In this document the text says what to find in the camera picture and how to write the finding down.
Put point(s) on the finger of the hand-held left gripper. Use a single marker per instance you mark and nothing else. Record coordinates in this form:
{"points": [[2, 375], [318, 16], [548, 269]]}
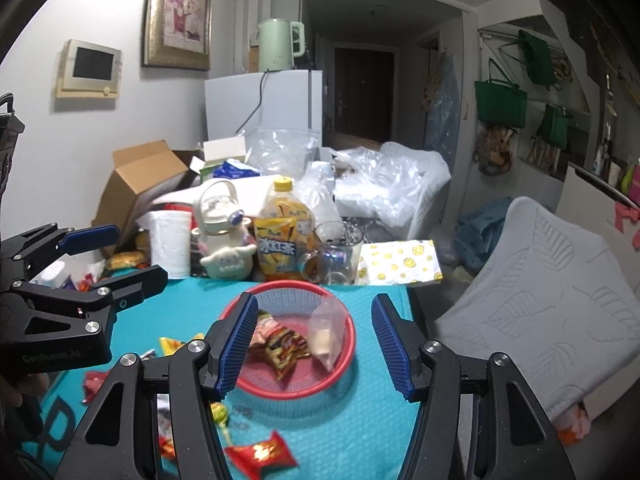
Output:
{"points": [[92, 239], [135, 285]]}

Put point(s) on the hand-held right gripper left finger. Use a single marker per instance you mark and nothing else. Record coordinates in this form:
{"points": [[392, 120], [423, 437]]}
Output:
{"points": [[237, 347]]}

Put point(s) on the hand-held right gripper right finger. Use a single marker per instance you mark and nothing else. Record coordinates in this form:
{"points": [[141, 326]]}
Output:
{"points": [[392, 355]]}

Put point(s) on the red white snack packet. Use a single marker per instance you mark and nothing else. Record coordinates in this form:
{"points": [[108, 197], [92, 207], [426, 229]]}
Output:
{"points": [[90, 280]]}

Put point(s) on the red plastic mesh basket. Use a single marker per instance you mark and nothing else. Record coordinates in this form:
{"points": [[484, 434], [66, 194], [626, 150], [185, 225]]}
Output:
{"points": [[300, 310]]}

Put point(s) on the yellow noodle packet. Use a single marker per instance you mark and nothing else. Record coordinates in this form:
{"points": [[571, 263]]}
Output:
{"points": [[127, 260]]}

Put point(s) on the pink snack packet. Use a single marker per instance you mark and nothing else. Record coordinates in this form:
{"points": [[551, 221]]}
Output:
{"points": [[265, 330]]}

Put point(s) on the brown snack packet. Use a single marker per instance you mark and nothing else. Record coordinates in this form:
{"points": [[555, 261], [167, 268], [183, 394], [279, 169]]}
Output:
{"points": [[285, 355]]}

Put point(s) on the white paper towel roll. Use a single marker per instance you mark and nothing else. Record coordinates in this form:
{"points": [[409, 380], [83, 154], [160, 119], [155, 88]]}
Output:
{"points": [[167, 245]]}

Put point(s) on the small red candy wrapper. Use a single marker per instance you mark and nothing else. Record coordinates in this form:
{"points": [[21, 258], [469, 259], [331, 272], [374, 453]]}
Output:
{"points": [[95, 385]]}

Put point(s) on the yellow orange snack packet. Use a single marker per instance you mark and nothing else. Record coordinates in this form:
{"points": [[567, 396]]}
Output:
{"points": [[172, 345]]}

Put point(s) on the yellow lollipop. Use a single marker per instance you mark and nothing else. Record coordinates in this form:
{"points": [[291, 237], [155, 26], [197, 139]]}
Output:
{"points": [[220, 414]]}

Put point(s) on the clear plastic snack bag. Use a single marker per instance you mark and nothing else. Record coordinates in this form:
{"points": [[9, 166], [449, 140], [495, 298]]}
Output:
{"points": [[325, 340]]}

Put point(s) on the open cardboard box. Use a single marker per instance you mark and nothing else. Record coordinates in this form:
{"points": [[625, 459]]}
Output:
{"points": [[130, 180]]}

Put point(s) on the teal table mat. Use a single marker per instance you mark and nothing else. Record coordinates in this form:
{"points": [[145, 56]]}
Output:
{"points": [[350, 435]]}

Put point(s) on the cream cartoon water bottle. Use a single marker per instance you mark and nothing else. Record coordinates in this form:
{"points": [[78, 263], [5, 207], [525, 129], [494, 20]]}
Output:
{"points": [[222, 255]]}

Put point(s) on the smiley print paper box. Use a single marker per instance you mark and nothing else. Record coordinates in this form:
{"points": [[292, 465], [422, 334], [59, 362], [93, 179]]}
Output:
{"points": [[400, 260]]}

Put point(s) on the red candy packet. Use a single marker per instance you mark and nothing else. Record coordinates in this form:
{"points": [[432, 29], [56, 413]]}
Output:
{"points": [[260, 452]]}

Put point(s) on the yellow iced tea bottle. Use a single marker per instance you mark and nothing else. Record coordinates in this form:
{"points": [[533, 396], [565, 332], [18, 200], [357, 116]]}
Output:
{"points": [[280, 245]]}

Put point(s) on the clear glass mug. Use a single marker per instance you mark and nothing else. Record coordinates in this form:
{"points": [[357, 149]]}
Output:
{"points": [[332, 255]]}

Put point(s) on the blue cloth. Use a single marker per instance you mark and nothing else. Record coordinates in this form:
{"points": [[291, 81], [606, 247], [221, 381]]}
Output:
{"points": [[480, 240]]}

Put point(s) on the grey embossed chair cushion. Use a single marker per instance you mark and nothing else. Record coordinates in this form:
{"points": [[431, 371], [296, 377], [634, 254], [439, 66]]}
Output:
{"points": [[530, 300]]}

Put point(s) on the blue white packet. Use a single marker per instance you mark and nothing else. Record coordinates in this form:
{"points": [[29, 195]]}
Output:
{"points": [[235, 169]]}

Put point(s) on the small white carton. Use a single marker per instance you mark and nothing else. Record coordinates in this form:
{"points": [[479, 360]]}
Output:
{"points": [[225, 150]]}

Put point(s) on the clear plastic bags pile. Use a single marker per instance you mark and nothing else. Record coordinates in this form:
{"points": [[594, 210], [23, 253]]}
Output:
{"points": [[390, 180]]}

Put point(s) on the orange white plastic bag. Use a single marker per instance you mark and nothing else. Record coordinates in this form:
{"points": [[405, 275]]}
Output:
{"points": [[575, 425]]}

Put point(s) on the clear zip plastic bag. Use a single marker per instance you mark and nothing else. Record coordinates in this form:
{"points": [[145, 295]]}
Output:
{"points": [[285, 150]]}

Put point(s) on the patterned woven bag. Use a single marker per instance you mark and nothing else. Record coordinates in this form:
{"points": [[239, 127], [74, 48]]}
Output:
{"points": [[495, 155]]}

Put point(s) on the white mini fridge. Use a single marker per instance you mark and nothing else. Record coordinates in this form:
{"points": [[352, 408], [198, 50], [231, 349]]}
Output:
{"points": [[285, 100]]}

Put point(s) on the white board pink print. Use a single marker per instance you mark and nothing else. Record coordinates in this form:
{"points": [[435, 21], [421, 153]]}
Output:
{"points": [[590, 210]]}

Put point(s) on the gold framed picture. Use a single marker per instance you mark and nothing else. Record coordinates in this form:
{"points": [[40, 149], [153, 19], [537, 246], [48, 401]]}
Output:
{"points": [[180, 10]]}

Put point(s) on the hanging clear plastic cover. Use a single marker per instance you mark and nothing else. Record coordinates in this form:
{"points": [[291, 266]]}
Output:
{"points": [[445, 105]]}

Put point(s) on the green electric kettle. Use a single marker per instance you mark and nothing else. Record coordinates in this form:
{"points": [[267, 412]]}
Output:
{"points": [[275, 45]]}

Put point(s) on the dark brown door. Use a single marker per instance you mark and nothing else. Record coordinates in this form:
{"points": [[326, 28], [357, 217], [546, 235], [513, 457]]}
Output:
{"points": [[365, 90]]}

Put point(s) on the large green tote bag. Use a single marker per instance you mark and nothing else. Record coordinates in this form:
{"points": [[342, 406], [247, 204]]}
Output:
{"points": [[500, 105]]}

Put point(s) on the wall intercom panel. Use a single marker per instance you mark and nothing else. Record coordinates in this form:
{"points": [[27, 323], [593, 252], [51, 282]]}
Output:
{"points": [[92, 62]]}

